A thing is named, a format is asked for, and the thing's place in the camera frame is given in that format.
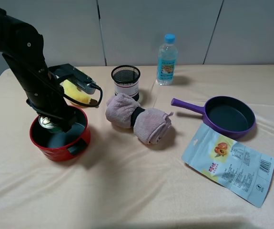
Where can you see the red pot with black handles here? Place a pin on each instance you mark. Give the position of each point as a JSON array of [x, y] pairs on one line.
[[62, 146]]

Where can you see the purple frying pan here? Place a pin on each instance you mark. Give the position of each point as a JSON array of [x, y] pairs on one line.
[[225, 115]]

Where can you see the silver tin can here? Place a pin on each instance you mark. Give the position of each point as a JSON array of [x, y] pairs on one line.
[[48, 125]]

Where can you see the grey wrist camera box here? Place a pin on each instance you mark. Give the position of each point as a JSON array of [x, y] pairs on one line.
[[76, 77]]

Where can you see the clear water bottle blue cap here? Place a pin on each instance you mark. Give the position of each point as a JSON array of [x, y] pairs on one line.
[[167, 56]]

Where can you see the yellow plush banana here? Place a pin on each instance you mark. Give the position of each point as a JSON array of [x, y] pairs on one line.
[[79, 97]]

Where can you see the black mesh pen holder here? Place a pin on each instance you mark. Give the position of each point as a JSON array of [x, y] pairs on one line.
[[126, 80]]

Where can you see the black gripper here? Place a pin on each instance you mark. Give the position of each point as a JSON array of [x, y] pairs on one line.
[[44, 101]]

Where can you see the light blue snack pouch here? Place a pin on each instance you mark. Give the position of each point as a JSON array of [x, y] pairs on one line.
[[241, 169]]

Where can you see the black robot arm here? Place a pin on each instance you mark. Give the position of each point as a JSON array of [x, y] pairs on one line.
[[22, 48]]

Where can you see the rolled lilac towel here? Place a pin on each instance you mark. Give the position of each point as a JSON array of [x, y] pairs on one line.
[[149, 125]]

